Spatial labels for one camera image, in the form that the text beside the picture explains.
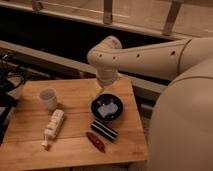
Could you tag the beige cylindrical gripper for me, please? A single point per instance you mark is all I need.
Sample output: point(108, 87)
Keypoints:
point(105, 77)

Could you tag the reddish brown oblong object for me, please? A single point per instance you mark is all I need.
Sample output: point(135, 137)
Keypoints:
point(96, 141)

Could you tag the white plastic cup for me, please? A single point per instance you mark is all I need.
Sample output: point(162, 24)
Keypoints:
point(49, 98)

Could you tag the metal railing frame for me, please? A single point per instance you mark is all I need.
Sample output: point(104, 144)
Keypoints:
point(169, 18)

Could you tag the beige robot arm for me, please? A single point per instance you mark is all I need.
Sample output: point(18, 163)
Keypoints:
point(181, 127)

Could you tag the black round bowl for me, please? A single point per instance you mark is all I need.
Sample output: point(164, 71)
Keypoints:
point(105, 99)

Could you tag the black white striped box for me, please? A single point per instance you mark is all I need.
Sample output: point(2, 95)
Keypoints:
point(104, 130)

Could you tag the pale blue sponge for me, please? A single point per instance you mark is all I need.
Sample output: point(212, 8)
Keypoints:
point(108, 109)

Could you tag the black equipment with cables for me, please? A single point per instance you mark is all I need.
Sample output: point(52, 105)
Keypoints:
point(11, 81)

